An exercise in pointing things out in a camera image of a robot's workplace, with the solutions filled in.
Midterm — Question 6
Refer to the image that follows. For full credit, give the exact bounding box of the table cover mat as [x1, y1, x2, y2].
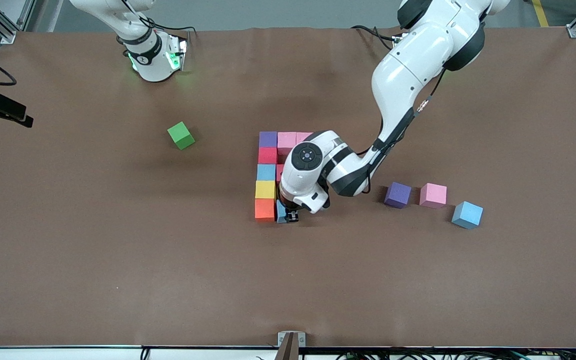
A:
[0, 26, 576, 349]

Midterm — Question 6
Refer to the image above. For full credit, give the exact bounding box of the yellow foam block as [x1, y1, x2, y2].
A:
[254, 180, 277, 201]

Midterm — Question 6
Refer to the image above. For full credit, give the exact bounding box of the black arm base cable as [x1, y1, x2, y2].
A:
[350, 24, 400, 51]

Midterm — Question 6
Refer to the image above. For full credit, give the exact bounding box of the green foam block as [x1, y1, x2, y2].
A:
[167, 121, 196, 151]

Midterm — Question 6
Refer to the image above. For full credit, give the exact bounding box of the orange foam block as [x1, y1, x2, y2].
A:
[254, 198, 277, 222]

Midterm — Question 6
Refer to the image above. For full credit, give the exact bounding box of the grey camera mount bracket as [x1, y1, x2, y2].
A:
[277, 331, 307, 360]

